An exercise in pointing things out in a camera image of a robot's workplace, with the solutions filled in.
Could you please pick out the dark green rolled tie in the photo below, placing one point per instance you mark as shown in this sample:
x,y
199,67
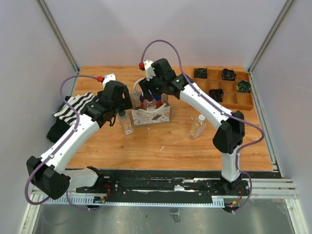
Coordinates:
x,y
200,73

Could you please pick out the green yellow rolled tie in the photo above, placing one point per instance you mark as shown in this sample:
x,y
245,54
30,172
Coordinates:
x,y
243,86

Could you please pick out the left aluminium frame post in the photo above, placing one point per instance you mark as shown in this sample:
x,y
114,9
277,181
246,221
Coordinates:
x,y
55,29

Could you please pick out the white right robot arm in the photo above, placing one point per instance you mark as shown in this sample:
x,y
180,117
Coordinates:
x,y
229,127

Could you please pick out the bright blue pump bottle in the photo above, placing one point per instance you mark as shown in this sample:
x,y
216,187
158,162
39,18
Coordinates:
x,y
158,102

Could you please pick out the clear bottle pink cap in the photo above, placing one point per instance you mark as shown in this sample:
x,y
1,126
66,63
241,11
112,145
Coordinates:
x,y
149,105

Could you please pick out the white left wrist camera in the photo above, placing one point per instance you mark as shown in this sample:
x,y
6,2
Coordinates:
x,y
108,80

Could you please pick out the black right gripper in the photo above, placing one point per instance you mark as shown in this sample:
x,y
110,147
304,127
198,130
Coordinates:
x,y
146,85

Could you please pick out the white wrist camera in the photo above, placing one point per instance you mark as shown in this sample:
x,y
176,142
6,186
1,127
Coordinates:
x,y
149,71
108,80

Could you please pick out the printed canvas tote bag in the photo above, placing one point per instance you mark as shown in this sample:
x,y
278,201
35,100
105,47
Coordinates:
x,y
141,117

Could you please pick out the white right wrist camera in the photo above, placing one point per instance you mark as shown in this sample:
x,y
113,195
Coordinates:
x,y
149,71

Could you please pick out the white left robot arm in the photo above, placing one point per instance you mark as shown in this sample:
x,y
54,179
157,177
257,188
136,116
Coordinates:
x,y
48,173

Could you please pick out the black white striped cloth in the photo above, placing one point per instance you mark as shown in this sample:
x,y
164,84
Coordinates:
x,y
65,117

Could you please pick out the dark blue pump bottle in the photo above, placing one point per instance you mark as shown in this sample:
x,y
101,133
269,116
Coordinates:
x,y
141,98

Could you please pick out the black orange rolled tie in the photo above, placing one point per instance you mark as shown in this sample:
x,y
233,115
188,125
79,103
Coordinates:
x,y
216,94

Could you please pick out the right aluminium frame post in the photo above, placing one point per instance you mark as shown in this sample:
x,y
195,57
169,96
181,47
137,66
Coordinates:
x,y
273,30

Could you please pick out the clear bottle dark cap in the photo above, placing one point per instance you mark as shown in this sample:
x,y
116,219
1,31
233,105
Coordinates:
x,y
125,122

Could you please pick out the aluminium frame post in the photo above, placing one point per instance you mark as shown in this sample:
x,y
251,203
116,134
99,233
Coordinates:
x,y
273,30
55,29

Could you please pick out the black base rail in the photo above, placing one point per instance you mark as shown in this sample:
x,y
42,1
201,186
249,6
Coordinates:
x,y
162,186

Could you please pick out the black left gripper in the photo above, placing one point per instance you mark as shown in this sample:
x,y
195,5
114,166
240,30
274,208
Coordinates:
x,y
126,103

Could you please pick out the clear bottle white cap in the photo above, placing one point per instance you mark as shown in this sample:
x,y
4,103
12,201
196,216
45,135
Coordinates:
x,y
198,126

